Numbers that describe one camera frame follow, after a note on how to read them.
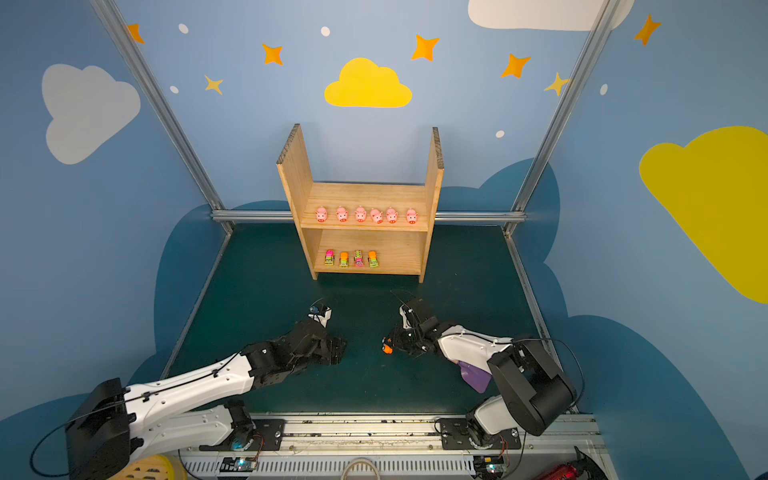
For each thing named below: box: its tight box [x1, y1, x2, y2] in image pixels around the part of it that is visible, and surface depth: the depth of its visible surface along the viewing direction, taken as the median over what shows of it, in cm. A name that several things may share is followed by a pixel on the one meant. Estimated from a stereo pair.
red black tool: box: [537, 446, 609, 480], surface depth 70 cm
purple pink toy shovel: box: [458, 360, 493, 394], surface depth 85 cm
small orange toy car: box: [381, 337, 394, 355], surface depth 90 cm
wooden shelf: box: [277, 123, 445, 283], surface depth 95 cm
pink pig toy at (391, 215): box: [386, 207, 399, 224], surface depth 86 cm
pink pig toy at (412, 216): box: [406, 207, 419, 225], surface depth 86 cm
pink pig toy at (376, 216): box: [370, 208, 384, 225], surface depth 86 cm
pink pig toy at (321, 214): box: [315, 206, 328, 223], surface depth 86 cm
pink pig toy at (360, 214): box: [354, 205, 367, 223], surface depth 86 cm
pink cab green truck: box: [324, 249, 335, 266], surface depth 103 cm
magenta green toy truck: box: [354, 249, 365, 268], surface depth 103 cm
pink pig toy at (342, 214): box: [336, 205, 348, 223], surface depth 86 cm
